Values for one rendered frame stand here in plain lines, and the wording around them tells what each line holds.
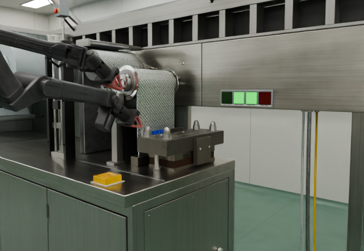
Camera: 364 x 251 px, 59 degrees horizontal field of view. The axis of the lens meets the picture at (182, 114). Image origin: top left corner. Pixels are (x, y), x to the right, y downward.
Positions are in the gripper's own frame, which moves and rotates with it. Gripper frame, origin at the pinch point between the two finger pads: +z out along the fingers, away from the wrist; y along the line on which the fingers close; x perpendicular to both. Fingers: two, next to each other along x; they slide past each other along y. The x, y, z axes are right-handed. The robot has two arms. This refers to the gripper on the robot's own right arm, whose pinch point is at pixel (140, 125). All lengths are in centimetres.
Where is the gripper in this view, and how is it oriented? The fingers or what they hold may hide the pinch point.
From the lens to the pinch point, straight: 137.5
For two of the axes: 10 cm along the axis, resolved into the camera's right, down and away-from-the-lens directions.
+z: 5.4, 4.5, 7.1
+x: 3.2, -8.9, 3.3
